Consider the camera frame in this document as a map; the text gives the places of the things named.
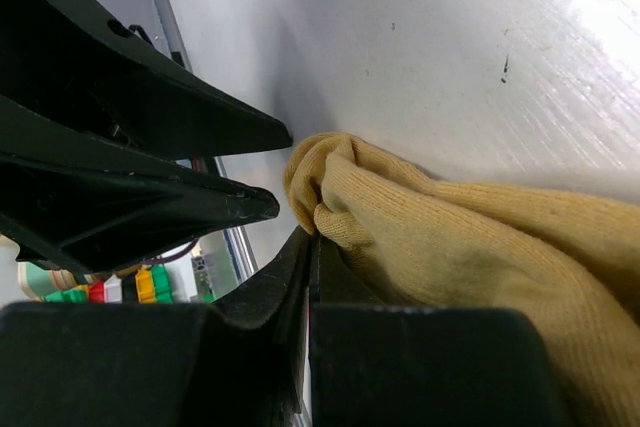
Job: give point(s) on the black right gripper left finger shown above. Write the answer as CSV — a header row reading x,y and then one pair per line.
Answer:
x,y
235,362

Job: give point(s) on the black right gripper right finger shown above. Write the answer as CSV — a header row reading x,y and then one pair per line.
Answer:
x,y
379,365

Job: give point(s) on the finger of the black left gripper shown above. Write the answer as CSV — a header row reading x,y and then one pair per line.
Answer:
x,y
74,63
88,205

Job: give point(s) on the beige sock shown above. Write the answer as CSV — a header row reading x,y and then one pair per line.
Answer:
x,y
568,261

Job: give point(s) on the colourful striped background object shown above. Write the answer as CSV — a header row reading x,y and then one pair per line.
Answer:
x,y
184,276

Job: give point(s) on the aluminium front rail frame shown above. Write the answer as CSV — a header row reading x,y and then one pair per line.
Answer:
x,y
207,158

